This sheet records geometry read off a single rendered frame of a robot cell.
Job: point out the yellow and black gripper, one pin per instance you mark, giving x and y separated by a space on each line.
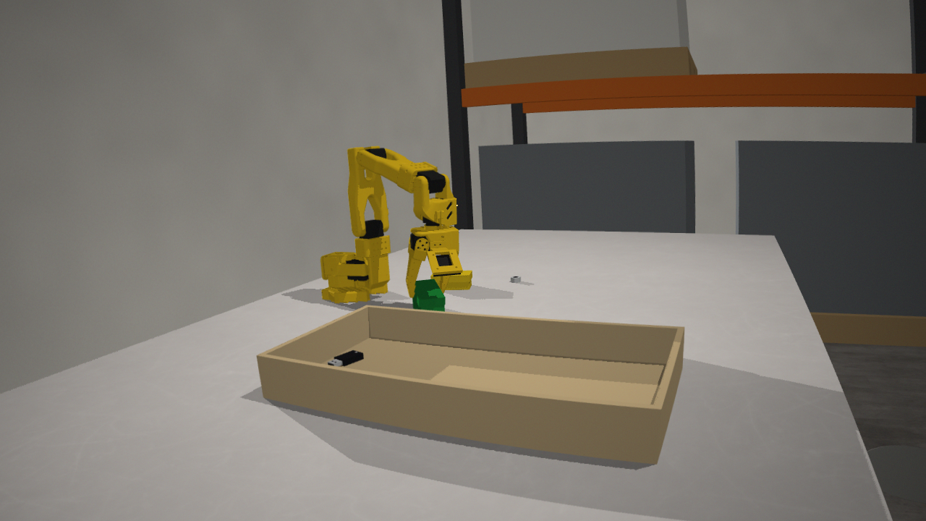
442 246

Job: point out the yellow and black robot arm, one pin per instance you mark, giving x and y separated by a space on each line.
347 272

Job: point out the black usb stick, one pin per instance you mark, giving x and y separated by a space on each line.
347 358

